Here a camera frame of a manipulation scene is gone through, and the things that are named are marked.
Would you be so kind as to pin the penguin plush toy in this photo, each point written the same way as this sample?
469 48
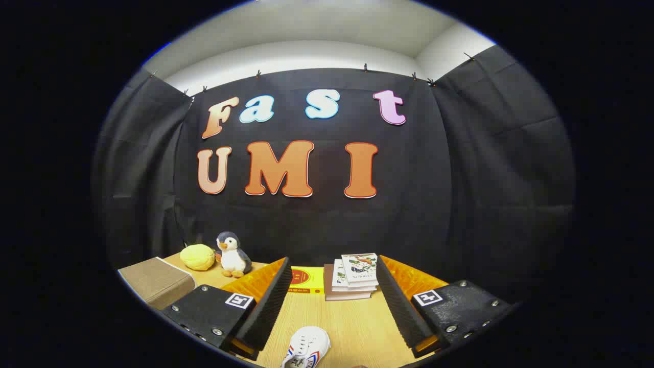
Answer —
233 258

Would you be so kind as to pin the white canvas shoe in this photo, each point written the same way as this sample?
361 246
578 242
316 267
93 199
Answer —
306 345

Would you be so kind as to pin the brown fabric storage box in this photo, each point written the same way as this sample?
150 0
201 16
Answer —
153 283

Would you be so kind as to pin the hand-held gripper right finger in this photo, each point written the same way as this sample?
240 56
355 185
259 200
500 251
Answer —
401 306

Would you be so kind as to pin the yellow plush bun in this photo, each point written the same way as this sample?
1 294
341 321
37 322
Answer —
197 257

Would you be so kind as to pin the white illustrated book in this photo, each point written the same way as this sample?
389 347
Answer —
338 276
359 268

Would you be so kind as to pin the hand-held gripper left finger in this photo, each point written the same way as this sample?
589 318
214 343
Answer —
268 306

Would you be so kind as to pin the yellow book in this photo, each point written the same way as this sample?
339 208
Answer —
309 278

